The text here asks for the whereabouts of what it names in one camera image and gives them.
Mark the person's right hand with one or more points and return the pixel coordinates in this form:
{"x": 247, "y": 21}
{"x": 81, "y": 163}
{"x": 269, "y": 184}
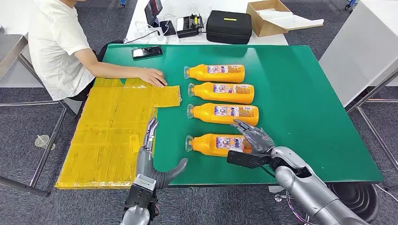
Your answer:
{"x": 154, "y": 77}

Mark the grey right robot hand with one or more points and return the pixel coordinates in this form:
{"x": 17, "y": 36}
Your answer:
{"x": 259, "y": 141}

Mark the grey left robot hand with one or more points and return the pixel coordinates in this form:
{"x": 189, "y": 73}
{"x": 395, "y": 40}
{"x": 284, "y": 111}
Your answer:
{"x": 144, "y": 161}

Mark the orange detergent bottle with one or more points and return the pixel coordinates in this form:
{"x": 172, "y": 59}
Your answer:
{"x": 199, "y": 74}
{"x": 208, "y": 145}
{"x": 205, "y": 114}
{"x": 205, "y": 92}

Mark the person's right forearm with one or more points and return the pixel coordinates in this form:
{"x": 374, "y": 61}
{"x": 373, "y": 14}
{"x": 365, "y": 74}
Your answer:
{"x": 118, "y": 70}

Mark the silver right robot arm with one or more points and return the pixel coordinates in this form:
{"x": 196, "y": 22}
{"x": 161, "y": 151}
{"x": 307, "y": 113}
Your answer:
{"x": 298, "y": 183}

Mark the black smartphone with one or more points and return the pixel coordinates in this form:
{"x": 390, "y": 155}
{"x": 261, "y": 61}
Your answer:
{"x": 147, "y": 52}

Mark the white power strip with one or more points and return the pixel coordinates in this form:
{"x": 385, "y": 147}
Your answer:
{"x": 158, "y": 38}

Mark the yellow taped board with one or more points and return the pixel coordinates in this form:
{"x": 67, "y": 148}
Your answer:
{"x": 102, "y": 139}

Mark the small dark phone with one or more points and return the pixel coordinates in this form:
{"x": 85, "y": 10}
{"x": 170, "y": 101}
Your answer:
{"x": 168, "y": 28}

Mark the black label printer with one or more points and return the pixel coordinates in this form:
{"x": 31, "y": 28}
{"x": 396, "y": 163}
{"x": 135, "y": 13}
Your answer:
{"x": 189, "y": 26}

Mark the tablet on stand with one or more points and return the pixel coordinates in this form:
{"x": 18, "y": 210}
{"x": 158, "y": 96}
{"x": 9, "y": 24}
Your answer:
{"x": 153, "y": 9}

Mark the blue cart leg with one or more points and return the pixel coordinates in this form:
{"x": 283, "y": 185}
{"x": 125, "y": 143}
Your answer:
{"x": 122, "y": 3}
{"x": 349, "y": 3}

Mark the black zippered case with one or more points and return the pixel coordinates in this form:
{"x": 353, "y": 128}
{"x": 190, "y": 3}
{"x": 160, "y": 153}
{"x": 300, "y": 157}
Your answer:
{"x": 228, "y": 29}

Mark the person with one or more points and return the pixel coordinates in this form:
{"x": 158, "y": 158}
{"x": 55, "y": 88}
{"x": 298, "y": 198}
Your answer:
{"x": 56, "y": 46}

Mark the clear plastic cup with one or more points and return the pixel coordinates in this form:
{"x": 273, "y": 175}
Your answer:
{"x": 43, "y": 142}

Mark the black round stool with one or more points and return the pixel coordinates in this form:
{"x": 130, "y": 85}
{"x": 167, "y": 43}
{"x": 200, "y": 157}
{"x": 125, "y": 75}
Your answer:
{"x": 351, "y": 198}

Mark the cardboard box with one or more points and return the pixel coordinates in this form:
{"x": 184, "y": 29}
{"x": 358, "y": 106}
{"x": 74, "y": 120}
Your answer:
{"x": 267, "y": 30}

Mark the white foam sheet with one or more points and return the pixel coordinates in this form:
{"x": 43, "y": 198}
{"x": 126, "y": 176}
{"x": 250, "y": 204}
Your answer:
{"x": 289, "y": 20}

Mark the white table with metal legs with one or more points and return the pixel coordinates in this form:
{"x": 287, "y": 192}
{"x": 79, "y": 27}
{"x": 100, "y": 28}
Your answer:
{"x": 357, "y": 46}

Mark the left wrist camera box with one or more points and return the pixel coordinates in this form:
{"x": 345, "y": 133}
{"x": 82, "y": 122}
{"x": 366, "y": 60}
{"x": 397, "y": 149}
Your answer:
{"x": 144, "y": 183}

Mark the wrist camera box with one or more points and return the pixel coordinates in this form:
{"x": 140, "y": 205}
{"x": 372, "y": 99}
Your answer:
{"x": 242, "y": 159}
{"x": 144, "y": 183}

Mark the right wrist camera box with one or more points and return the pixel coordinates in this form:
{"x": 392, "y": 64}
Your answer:
{"x": 242, "y": 159}

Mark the steel frame table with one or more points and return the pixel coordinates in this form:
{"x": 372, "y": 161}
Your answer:
{"x": 9, "y": 49}

